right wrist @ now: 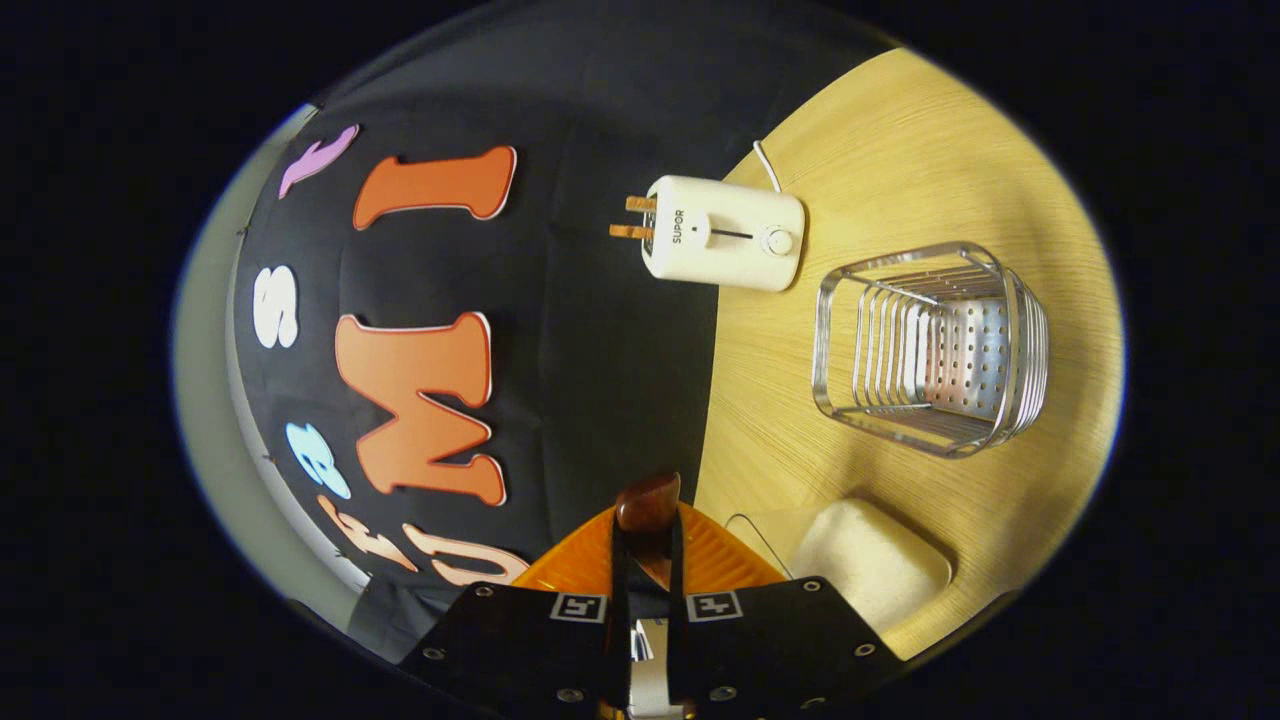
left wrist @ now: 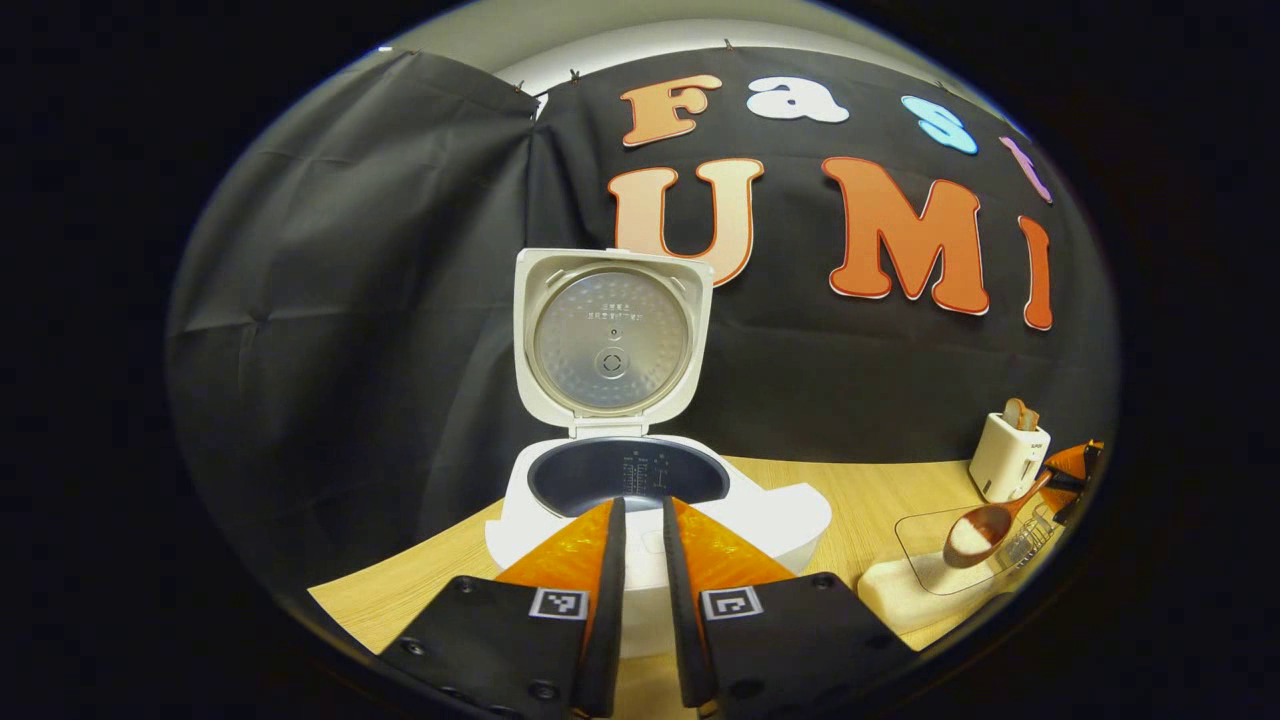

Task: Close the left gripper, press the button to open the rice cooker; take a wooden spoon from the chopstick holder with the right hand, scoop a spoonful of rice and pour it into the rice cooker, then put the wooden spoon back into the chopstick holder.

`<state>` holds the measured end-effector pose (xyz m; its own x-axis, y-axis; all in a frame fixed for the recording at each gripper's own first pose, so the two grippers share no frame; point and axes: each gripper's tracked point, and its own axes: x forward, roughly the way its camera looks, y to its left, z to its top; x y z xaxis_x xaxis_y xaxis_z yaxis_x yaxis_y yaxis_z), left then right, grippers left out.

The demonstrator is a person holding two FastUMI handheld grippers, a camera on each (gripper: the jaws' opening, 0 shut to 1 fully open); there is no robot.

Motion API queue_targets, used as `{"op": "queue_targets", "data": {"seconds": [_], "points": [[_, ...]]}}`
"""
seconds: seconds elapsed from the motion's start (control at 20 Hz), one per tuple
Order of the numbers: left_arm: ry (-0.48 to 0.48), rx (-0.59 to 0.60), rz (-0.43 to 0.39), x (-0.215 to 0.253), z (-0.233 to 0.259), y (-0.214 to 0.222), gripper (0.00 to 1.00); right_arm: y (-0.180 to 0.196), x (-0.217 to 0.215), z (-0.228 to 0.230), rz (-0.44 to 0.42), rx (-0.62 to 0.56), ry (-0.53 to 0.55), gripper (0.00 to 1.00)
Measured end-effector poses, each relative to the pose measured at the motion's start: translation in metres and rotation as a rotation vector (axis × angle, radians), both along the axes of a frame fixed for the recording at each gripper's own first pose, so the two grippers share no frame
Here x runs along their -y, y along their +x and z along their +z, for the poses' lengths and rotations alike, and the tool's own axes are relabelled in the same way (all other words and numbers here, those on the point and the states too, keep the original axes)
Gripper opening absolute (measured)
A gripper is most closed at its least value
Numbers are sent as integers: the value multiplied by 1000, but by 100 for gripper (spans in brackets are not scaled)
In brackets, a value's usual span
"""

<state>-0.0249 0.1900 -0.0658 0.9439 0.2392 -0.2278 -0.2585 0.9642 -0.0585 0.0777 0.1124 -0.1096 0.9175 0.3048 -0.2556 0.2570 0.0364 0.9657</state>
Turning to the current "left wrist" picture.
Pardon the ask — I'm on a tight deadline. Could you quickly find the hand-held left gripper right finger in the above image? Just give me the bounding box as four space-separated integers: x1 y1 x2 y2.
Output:
663 497 916 713

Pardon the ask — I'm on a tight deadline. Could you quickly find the white rice cooker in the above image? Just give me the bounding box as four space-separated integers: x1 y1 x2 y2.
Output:
485 248 833 661

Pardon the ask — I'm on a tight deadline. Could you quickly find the white toaster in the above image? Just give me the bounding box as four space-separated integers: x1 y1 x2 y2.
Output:
968 410 1051 504

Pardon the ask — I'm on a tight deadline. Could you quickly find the black backdrop cloth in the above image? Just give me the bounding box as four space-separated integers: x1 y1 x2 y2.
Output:
165 45 1119 601

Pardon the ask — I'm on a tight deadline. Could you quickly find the wire basket chopstick holder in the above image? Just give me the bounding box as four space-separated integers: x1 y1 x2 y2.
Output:
1000 505 1063 573

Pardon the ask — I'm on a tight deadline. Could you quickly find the clear plastic rice container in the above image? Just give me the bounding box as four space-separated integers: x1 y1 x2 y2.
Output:
858 505 1051 633

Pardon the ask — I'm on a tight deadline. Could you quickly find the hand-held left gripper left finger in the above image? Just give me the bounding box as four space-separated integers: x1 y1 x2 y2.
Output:
380 497 627 719

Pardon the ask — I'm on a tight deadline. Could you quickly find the brown wooden spoon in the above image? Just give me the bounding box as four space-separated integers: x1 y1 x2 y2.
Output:
943 470 1056 569

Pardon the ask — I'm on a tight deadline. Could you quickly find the heap of white rice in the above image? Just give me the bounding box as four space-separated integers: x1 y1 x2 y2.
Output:
860 550 1001 631

